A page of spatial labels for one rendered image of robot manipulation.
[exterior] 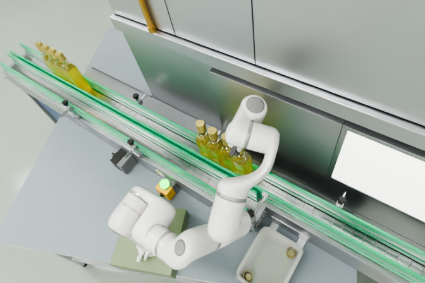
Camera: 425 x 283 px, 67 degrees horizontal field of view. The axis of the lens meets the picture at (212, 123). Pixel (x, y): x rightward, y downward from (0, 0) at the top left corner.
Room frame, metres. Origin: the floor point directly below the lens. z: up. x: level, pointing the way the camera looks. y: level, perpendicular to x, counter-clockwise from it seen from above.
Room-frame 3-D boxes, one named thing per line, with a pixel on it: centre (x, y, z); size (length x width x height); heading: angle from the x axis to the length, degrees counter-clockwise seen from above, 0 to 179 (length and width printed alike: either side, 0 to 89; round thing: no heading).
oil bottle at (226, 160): (0.62, -0.04, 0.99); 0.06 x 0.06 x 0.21; 43
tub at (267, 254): (0.25, -0.07, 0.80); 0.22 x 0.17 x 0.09; 133
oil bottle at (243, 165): (0.57, -0.07, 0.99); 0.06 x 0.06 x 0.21; 43
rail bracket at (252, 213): (0.40, -0.07, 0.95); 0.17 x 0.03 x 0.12; 133
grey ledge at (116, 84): (1.13, 0.30, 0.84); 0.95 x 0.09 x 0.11; 43
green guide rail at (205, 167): (1.10, 0.50, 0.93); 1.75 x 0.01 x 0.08; 43
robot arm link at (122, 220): (0.45, 0.36, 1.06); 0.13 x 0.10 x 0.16; 136
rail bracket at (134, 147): (0.80, 0.38, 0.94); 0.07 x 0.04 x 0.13; 133
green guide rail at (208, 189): (1.05, 0.56, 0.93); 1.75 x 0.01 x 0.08; 43
